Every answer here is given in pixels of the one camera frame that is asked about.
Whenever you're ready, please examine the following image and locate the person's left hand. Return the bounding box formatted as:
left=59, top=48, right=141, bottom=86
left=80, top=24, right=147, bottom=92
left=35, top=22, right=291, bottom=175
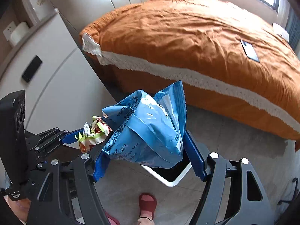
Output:
left=4, top=196, right=31, bottom=224

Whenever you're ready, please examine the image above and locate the teal curtain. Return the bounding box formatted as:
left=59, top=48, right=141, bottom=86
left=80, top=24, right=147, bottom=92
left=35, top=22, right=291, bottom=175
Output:
left=285, top=7, right=300, bottom=50

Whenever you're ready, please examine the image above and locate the white wall socket upper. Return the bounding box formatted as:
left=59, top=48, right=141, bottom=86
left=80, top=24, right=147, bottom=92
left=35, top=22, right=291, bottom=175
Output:
left=3, top=21, right=16, bottom=41

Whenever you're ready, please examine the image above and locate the left red slipper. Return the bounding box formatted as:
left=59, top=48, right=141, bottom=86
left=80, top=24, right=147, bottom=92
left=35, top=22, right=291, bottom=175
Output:
left=105, top=212, right=120, bottom=225

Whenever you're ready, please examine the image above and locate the person's right leg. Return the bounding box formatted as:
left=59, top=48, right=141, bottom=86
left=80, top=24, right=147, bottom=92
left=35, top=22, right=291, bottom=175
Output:
left=137, top=211, right=155, bottom=225

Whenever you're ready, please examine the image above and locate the black remote on desk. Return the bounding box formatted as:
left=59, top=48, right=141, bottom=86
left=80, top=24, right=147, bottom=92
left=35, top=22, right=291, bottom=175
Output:
left=22, top=55, right=43, bottom=83

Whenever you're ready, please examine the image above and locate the white trash bin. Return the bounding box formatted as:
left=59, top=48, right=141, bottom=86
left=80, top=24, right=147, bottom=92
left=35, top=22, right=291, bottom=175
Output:
left=140, top=142, right=211, bottom=188

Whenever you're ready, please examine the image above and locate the white item on bed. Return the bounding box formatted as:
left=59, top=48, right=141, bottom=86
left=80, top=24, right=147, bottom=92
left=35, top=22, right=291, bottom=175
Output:
left=273, top=23, right=289, bottom=42

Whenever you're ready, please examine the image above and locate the blue snack bag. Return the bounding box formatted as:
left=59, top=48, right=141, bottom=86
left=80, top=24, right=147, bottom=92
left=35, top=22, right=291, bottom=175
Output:
left=102, top=81, right=187, bottom=169

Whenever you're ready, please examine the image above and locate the red green snack wrapper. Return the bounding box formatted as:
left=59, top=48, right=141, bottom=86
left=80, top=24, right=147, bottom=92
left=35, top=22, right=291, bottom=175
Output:
left=74, top=116, right=112, bottom=153

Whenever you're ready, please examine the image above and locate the red slipper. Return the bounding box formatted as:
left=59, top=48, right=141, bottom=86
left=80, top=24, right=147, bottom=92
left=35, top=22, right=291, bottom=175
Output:
left=138, top=193, right=157, bottom=221
left=105, top=212, right=120, bottom=225

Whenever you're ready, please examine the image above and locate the orange bed cover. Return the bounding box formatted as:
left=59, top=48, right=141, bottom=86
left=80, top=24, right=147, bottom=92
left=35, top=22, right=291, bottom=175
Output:
left=80, top=0, right=299, bottom=150

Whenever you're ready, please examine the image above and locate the white tissue box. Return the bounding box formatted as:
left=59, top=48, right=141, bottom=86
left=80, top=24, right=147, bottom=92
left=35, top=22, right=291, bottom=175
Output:
left=9, top=21, right=29, bottom=47

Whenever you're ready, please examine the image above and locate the black smartphone on bed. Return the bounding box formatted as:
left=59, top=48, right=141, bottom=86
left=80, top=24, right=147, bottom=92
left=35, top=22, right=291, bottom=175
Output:
left=241, top=40, right=259, bottom=62

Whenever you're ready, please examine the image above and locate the right red slipper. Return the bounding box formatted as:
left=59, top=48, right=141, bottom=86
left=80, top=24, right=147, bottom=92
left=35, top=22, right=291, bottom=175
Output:
left=138, top=193, right=157, bottom=221

